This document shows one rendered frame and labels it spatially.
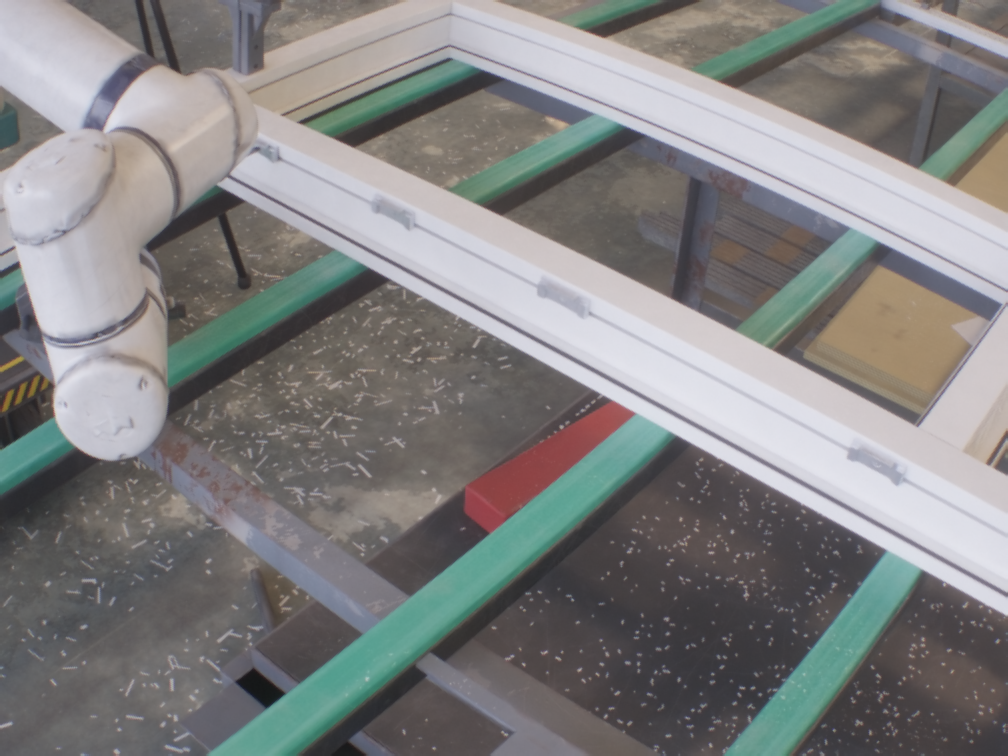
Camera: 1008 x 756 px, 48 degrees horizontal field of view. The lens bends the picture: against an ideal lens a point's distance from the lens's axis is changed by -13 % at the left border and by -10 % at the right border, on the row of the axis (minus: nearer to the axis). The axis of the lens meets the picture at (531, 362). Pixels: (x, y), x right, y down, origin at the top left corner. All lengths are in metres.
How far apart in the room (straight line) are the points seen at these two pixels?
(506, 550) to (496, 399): 1.50
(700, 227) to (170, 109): 0.84
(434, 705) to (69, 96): 0.62
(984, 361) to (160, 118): 0.69
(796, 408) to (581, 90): 0.65
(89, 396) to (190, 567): 1.24
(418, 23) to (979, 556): 0.97
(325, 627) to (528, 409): 1.24
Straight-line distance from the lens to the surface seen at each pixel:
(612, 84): 1.46
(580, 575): 1.25
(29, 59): 0.96
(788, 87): 3.87
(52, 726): 1.88
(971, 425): 0.97
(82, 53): 0.94
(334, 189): 1.17
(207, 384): 1.07
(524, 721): 0.79
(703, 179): 1.49
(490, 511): 1.25
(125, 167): 0.84
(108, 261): 0.81
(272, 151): 1.22
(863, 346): 1.55
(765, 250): 2.30
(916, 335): 1.61
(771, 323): 1.14
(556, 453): 1.31
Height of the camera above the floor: 1.50
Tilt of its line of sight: 37 degrees down
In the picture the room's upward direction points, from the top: 6 degrees clockwise
